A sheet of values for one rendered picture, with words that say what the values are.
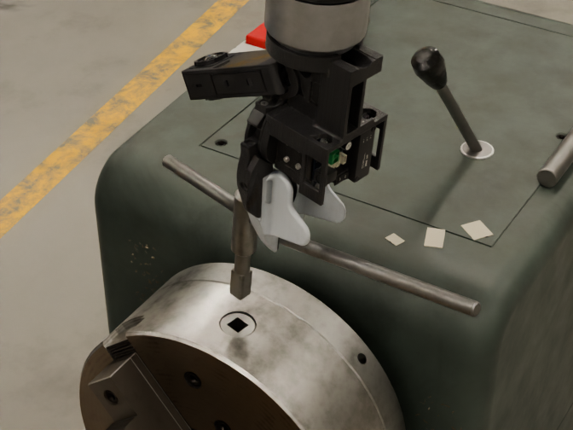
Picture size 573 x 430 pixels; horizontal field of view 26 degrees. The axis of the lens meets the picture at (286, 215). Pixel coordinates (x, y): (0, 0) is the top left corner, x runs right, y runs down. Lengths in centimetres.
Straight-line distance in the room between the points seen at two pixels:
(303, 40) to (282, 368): 36
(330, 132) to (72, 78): 316
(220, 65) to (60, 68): 314
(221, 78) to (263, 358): 28
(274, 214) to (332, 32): 18
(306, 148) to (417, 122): 50
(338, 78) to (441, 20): 74
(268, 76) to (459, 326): 36
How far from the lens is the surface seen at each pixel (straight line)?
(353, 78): 88
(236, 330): 117
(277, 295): 118
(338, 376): 116
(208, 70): 98
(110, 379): 117
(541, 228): 126
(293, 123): 92
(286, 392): 112
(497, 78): 150
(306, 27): 87
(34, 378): 294
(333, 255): 100
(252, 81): 94
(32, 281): 321
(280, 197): 98
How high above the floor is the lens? 199
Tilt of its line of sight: 36 degrees down
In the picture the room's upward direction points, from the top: straight up
